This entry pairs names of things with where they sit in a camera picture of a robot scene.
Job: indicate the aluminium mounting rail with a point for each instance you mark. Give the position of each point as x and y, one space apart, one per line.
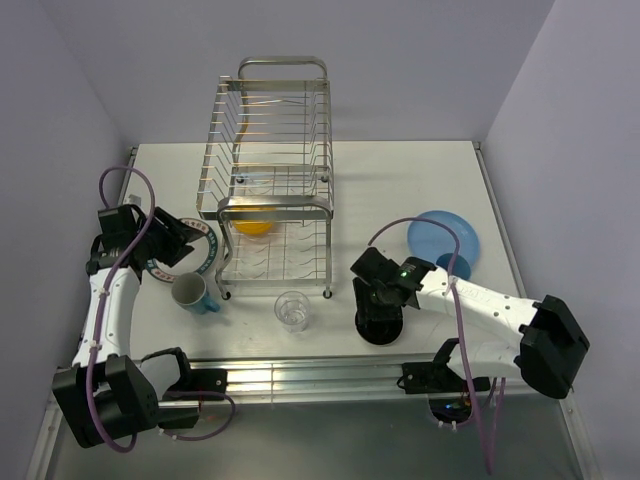
300 375

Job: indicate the yellow ribbed bowl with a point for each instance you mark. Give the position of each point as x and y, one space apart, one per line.
253 228

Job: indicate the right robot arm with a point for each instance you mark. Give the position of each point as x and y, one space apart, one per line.
538 341

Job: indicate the white plate green rim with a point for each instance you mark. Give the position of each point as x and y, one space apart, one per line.
200 260

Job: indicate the light blue plate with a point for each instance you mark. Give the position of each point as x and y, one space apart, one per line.
429 242

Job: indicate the blue plastic cup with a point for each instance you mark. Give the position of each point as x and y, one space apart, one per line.
461 268

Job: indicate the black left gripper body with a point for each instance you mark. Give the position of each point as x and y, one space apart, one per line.
154 238

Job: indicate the black bowl floral outside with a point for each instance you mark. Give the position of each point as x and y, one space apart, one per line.
381 328

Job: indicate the clear drinking glass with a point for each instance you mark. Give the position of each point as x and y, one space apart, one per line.
293 310

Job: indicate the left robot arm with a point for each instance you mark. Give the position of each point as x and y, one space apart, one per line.
107 332

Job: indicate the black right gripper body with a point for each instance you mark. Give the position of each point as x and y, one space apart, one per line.
371 303

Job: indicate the blue white mug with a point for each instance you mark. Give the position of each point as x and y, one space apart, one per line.
190 292

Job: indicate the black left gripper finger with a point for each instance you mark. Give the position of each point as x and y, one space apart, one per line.
171 253
174 229

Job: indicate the steel wire dish rack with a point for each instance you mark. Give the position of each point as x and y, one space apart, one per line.
270 145

